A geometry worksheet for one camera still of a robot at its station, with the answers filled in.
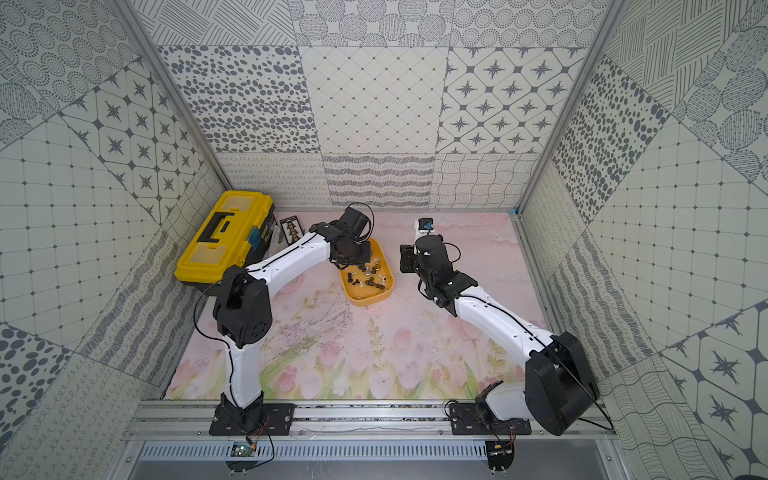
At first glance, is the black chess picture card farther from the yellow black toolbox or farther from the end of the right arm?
the end of the right arm

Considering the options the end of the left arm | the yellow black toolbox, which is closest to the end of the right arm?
the end of the left arm

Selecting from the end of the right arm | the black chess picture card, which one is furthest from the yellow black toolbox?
the end of the right arm

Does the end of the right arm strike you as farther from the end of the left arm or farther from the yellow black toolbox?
the yellow black toolbox

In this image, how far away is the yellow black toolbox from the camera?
2.84 feet

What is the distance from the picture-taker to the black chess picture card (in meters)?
1.12

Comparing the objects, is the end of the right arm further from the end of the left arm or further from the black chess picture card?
the black chess picture card

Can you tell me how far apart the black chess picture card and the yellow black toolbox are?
2.6 inches
